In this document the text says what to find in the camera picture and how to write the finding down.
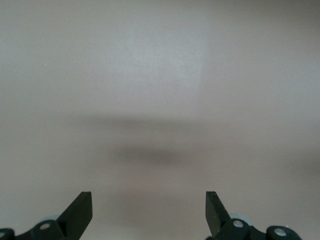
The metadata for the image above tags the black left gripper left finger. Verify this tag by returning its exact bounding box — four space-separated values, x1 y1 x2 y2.
0 191 93 240

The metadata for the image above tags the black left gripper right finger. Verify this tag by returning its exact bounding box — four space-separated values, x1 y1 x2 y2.
204 191 304 240

